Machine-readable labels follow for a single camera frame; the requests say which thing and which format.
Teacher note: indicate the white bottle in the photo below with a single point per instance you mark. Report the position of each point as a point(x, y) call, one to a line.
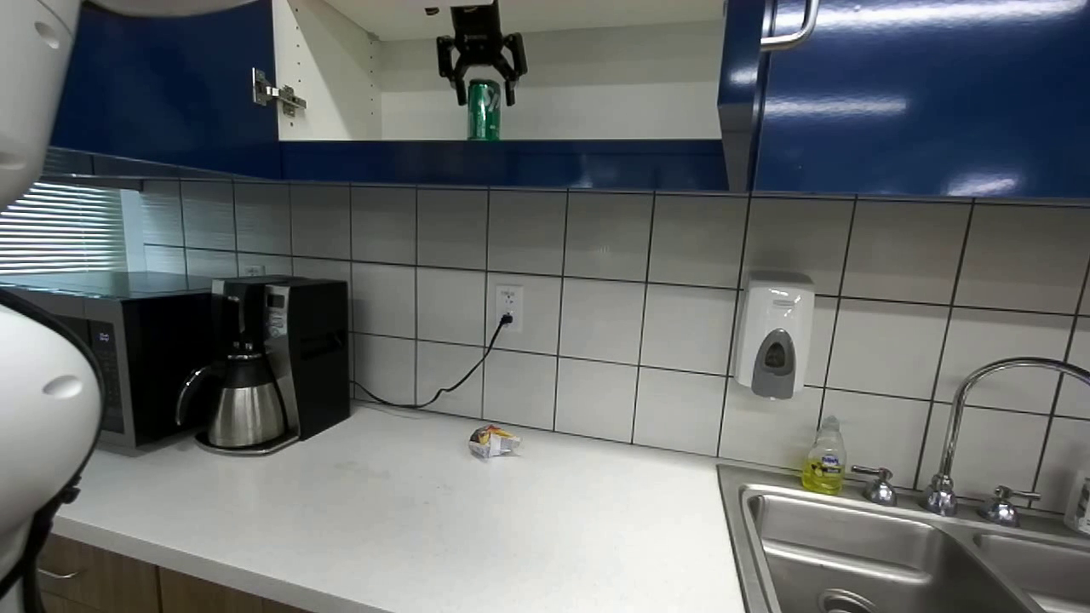
point(1080, 504)

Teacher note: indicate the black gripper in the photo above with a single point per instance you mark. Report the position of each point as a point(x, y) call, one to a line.
point(476, 27)

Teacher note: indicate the metal door hinge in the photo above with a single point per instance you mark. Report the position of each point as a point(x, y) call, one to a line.
point(276, 92)

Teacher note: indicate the chrome sink faucet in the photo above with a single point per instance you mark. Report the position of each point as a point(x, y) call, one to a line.
point(965, 418)

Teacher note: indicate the black coffee maker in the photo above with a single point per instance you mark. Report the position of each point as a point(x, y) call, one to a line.
point(308, 353)

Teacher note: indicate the white soap dispenser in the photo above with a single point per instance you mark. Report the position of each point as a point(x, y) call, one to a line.
point(776, 333)

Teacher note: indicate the blue open cupboard door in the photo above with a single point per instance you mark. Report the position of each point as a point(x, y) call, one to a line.
point(171, 89)

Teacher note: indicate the small snack packet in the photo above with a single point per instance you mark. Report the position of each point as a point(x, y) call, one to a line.
point(492, 440)

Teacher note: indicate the wooden base cabinet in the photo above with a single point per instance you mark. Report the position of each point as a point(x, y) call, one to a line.
point(171, 583)

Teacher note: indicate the black microwave oven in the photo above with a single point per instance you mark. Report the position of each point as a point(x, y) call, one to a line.
point(148, 353)

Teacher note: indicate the chrome faucet knob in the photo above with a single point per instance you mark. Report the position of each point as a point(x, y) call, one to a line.
point(1007, 502)
point(876, 485)

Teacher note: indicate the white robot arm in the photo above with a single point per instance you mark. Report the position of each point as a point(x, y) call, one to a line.
point(37, 430)

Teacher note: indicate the blue closed cupboard door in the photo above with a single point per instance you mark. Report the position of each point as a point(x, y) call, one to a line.
point(940, 104)

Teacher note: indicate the blue wall cupboard body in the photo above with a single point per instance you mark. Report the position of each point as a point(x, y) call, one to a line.
point(566, 164)

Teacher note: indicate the yellow dish soap bottle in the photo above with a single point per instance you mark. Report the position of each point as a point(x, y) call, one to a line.
point(825, 460)

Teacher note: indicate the steel coffee carafe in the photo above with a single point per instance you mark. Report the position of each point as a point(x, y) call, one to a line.
point(240, 401)

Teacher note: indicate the stainless steel sink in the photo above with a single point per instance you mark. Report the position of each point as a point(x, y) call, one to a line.
point(907, 546)

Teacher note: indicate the white wall outlet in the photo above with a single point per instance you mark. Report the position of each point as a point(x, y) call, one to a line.
point(510, 304)

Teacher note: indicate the green soda can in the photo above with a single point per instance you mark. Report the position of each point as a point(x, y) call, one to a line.
point(485, 111)

